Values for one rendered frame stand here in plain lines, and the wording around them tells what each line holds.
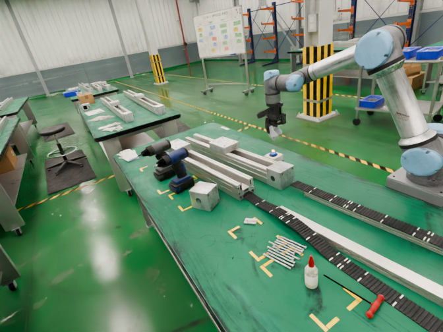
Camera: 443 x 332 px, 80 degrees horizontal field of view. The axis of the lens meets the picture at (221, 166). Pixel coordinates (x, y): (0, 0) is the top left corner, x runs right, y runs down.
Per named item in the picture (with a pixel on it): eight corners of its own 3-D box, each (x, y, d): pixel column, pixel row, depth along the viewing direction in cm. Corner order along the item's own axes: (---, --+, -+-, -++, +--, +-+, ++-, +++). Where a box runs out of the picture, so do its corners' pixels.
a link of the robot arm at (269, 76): (273, 72, 122) (259, 72, 128) (275, 96, 127) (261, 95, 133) (283, 68, 127) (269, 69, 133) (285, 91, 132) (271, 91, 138)
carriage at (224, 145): (240, 151, 161) (238, 141, 158) (226, 158, 155) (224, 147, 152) (223, 145, 173) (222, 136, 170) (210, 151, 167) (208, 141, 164)
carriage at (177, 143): (192, 153, 170) (190, 143, 167) (177, 159, 165) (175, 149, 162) (180, 147, 182) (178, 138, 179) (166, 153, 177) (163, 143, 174)
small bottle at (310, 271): (310, 276, 83) (310, 249, 77) (320, 284, 80) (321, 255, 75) (302, 284, 81) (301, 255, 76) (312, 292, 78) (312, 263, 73)
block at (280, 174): (297, 180, 134) (296, 163, 129) (281, 190, 127) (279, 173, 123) (283, 174, 140) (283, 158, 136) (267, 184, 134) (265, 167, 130)
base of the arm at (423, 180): (421, 164, 119) (424, 144, 115) (460, 177, 107) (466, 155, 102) (397, 176, 115) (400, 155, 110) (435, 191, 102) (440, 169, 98)
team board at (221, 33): (201, 95, 742) (186, 16, 655) (212, 91, 774) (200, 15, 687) (245, 97, 650) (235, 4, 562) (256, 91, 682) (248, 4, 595)
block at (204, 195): (222, 197, 129) (219, 181, 125) (209, 211, 121) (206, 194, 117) (205, 194, 134) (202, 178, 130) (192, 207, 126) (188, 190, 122)
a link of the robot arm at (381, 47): (456, 159, 96) (397, 16, 90) (445, 178, 87) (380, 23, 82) (418, 165, 106) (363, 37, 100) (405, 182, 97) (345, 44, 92)
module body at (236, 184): (254, 192, 130) (252, 176, 126) (239, 201, 125) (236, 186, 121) (177, 153, 190) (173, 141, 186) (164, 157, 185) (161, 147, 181)
